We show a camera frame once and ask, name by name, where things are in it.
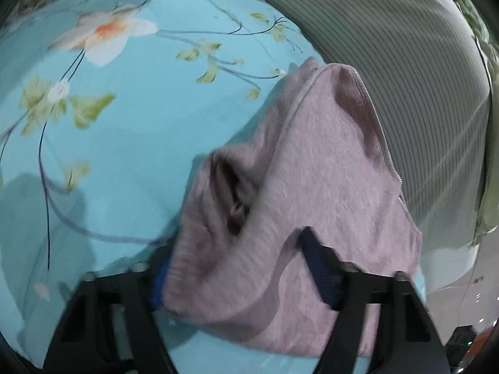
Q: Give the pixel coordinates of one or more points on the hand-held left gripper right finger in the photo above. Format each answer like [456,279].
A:
[323,276]

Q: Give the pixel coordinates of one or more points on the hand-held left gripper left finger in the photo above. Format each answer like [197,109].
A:
[160,284]

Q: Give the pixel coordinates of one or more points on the pink long-sleeved sweater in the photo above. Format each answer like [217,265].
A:
[312,163]

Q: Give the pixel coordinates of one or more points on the dark object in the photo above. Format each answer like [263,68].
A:
[462,341]

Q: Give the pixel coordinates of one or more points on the light green cushion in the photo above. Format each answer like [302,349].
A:
[489,214]

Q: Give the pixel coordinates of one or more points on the green striped pillow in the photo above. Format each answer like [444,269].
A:
[390,46]

